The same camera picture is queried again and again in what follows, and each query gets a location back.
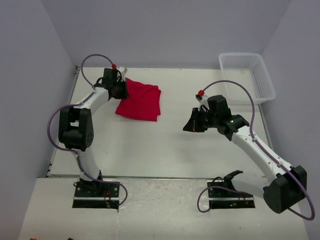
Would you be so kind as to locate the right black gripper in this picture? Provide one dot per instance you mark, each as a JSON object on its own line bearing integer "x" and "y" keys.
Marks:
{"x": 197, "y": 119}

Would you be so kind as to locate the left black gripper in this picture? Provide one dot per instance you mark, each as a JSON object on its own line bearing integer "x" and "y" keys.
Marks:
{"x": 121, "y": 90}

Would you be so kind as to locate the red t shirt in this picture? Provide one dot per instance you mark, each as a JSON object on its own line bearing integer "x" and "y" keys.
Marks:
{"x": 143, "y": 102}

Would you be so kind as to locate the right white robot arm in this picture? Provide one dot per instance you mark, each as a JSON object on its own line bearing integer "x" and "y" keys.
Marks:
{"x": 286, "y": 184}

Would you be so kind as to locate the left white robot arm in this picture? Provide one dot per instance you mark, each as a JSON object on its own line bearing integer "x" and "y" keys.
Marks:
{"x": 76, "y": 129}

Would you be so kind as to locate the white plastic basket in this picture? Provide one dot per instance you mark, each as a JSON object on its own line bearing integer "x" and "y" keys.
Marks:
{"x": 250, "y": 71}

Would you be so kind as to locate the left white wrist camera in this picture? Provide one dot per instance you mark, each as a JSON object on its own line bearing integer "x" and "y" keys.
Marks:
{"x": 123, "y": 70}

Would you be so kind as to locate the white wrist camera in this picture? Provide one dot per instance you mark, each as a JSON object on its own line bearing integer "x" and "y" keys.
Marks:
{"x": 123, "y": 70}
{"x": 202, "y": 98}

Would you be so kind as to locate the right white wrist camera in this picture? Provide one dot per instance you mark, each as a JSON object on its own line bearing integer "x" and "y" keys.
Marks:
{"x": 202, "y": 98}

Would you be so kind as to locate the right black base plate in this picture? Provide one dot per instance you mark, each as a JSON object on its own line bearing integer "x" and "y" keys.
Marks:
{"x": 223, "y": 199}

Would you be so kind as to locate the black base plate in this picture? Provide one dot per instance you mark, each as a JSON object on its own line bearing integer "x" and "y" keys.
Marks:
{"x": 223, "y": 199}
{"x": 95, "y": 195}

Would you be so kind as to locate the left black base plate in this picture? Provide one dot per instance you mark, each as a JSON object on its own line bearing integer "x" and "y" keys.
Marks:
{"x": 95, "y": 195}

